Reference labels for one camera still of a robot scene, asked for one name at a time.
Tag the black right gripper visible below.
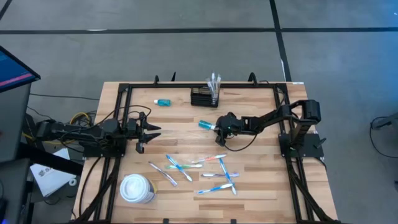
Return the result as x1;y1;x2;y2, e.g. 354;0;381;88
214;111;248;147

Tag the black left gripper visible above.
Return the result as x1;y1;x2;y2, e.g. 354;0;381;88
124;111;162;154

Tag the purple white toothbrush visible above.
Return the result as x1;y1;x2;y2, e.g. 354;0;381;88
147;161;178;187
200;172;240;179

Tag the blue white toothbrush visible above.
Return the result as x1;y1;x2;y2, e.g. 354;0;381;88
218;157;238;196
197;182;234;195
165;154;193;182

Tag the white lidded wipes canister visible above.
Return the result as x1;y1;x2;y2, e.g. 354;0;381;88
119;173;159;205

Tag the white paper booklet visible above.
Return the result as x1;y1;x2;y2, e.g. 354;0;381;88
29;148;78;198

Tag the blue screen monitor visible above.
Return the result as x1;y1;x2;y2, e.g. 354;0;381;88
0;45;42;93

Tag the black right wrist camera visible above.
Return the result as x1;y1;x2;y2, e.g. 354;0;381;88
224;118;237;133

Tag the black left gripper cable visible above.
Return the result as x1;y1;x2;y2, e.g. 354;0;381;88
102;105;152;128

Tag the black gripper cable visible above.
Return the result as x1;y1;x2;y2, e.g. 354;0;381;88
102;105;152;128
224;132;261;152

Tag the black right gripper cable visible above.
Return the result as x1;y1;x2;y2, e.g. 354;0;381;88
224;132;261;152

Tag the black wire organizer rack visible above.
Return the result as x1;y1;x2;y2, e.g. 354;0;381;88
190;86;220;109

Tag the black aluminium table frame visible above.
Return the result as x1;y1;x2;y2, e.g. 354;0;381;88
73;72;340;224

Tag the yellow floor cable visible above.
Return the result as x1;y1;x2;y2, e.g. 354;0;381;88
21;111;91;146

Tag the black floor cable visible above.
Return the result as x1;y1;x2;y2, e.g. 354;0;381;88
369;116;398;159
29;92;101;101

